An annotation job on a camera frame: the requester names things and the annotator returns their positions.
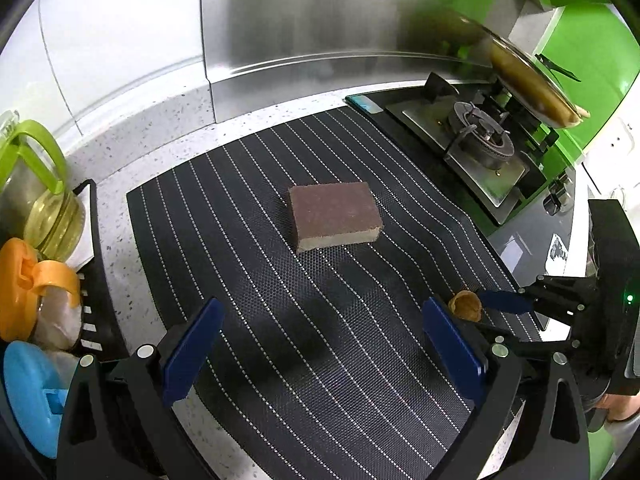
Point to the brown walnut shell half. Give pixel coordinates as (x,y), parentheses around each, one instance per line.
(465,306)

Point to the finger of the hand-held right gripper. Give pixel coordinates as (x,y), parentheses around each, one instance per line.
(530,344)
(505,300)

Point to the black glass cooktop panel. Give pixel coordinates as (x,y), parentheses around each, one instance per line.
(525,245)

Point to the small teal pad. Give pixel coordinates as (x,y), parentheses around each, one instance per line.
(364,103)

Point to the blue capped white bottle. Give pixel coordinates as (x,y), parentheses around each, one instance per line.
(32,395)

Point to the gas stove burner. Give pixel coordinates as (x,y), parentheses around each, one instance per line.
(475,130)

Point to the white plastic appliance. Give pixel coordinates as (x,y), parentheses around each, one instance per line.
(617,155)

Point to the black striped mat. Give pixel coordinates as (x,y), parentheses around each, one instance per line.
(310,320)

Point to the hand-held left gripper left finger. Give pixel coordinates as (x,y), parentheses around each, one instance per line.
(192,355)

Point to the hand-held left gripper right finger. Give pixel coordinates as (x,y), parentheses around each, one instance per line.
(452,355)

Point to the wok with yellow rim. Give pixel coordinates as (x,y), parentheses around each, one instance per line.
(530,80)

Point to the person's right hand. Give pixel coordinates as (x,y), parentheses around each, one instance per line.
(620,406)

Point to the brown scouring sponge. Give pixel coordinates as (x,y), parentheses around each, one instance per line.
(332,210)

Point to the orange capped jar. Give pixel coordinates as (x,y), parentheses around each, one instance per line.
(35,300)

